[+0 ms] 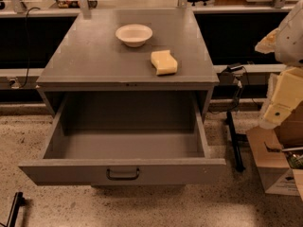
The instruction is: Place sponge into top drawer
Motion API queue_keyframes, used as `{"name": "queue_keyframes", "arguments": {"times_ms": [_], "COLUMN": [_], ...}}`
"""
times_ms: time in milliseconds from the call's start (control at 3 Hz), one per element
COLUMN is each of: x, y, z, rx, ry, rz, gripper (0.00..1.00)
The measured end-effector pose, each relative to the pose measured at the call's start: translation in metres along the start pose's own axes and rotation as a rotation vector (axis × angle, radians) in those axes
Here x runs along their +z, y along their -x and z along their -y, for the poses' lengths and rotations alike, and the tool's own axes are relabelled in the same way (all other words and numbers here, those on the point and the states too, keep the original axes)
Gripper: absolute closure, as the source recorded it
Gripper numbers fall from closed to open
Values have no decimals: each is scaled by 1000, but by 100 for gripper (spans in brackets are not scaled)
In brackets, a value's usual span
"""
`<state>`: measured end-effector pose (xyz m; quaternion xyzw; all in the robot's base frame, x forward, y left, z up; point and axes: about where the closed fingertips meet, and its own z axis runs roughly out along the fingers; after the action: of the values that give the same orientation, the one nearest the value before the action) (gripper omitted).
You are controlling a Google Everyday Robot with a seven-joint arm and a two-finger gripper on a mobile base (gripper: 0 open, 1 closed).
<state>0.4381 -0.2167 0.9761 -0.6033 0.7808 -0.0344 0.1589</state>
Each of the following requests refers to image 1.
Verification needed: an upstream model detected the black stand leg right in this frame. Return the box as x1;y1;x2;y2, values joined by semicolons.
226;112;245;172

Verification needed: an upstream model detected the yellow sponge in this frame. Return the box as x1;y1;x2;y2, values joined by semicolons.
151;50;178;76

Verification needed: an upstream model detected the black metal drawer handle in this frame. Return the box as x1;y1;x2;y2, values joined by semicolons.
106;168;140;181

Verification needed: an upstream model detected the black cable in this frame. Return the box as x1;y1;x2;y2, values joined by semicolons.
18;7;42;89
208;67;266;115

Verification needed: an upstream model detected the brown cardboard box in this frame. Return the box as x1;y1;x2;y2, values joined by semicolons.
246;107;303;199

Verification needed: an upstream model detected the black bar bottom left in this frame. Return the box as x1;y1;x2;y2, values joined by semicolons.
0;192;26;227

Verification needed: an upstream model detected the white bowl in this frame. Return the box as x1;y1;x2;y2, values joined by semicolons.
116;24;152;47

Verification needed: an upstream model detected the black cable right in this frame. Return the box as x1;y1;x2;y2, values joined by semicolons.
208;67;266;115

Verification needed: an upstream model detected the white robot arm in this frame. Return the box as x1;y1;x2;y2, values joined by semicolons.
255;0;303;129

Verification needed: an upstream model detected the black cable left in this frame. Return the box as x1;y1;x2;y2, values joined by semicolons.
18;7;42;89

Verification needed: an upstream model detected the open grey top drawer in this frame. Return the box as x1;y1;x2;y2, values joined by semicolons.
19;91;225;186

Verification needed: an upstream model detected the grey cabinet with flat top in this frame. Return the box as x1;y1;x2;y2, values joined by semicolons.
37;8;219;119

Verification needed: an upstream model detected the black power adapter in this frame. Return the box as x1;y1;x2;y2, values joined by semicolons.
226;63;243;73

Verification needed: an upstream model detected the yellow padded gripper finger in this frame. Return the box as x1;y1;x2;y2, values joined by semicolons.
259;67;303;130
255;28;279;54

